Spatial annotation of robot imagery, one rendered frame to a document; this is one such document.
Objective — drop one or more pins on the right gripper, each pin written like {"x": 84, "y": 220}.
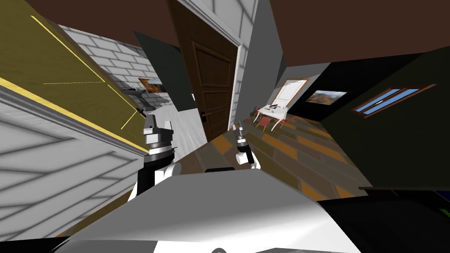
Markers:
{"x": 240, "y": 134}

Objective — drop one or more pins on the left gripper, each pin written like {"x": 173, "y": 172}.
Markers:
{"x": 158, "y": 135}

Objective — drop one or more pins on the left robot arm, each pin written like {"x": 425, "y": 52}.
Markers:
{"x": 154, "y": 168}

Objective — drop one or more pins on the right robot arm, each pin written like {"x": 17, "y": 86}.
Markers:
{"x": 246, "y": 154}

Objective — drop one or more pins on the red chair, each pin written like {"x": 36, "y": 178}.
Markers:
{"x": 286, "y": 121}
{"x": 263, "y": 122}

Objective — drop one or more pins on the white dining table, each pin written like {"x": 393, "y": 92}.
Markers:
{"x": 276, "y": 111}

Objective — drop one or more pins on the dark brown panelled door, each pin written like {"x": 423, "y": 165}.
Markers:
{"x": 214, "y": 77}

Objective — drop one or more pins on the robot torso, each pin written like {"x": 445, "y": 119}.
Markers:
{"x": 211, "y": 207}

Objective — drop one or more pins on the olive yellow door leaf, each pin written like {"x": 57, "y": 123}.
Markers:
{"x": 52, "y": 66}

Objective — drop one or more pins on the brown framed window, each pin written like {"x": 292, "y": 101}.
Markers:
{"x": 390, "y": 99}

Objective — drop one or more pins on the orange landscape wall picture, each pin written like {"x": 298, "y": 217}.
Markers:
{"x": 153, "y": 85}

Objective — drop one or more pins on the grey wall shelf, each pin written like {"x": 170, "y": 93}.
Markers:
{"x": 133, "y": 90}

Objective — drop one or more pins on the white door with brown frame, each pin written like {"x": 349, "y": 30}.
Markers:
{"x": 290, "y": 92}

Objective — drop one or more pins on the mountain landscape wall picture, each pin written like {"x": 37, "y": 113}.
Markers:
{"x": 325, "y": 97}

